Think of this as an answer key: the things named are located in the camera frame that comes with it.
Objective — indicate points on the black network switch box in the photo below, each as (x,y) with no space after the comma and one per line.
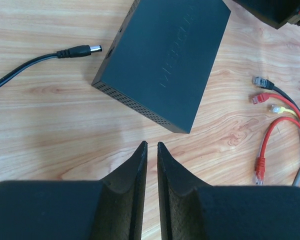
(161,58)

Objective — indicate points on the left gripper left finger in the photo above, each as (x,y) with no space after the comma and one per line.
(110,208)

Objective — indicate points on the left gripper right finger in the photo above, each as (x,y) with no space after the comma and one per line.
(191,209)

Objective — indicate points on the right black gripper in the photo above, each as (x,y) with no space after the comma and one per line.
(275,13)

